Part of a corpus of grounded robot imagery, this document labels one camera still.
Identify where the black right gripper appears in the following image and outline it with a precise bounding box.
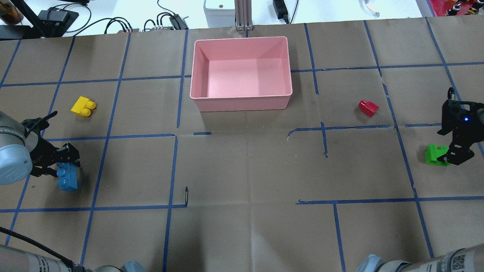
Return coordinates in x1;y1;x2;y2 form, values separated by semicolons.
436;88;484;165

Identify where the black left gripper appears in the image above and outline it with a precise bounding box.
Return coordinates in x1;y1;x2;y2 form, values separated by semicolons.
21;111;81;177

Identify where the green toy block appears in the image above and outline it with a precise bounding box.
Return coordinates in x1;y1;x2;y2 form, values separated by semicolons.
425;144;451;166

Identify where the blue toy block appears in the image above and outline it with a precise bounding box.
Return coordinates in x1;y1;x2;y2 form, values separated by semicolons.
56;162;78;192

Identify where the yellow toy block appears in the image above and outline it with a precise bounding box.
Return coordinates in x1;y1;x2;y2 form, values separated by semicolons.
70;96;97;117

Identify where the red toy block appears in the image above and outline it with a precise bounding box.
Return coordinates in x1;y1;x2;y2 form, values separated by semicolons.
358;100;380;117

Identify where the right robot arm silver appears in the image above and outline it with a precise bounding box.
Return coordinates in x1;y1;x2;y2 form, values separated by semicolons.
357;87;484;272

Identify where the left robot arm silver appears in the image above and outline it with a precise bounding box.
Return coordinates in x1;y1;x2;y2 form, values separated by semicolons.
0;111;90;272

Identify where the pink plastic box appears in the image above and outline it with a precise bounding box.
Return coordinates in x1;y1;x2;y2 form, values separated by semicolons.
189;36;293;112

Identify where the red plastic tray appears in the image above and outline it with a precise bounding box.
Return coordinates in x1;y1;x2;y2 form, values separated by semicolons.
431;0;484;17

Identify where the black usb hub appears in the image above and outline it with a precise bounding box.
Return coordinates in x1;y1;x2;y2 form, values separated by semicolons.
169;14;189;30

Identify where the black power adapter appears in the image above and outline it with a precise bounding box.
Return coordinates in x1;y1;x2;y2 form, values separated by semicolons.
272;0;289;23

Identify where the white plastic container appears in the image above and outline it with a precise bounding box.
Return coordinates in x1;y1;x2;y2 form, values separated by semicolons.
203;0;236;28

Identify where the aluminium frame post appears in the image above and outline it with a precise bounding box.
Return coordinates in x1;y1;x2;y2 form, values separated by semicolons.
234;0;253;32

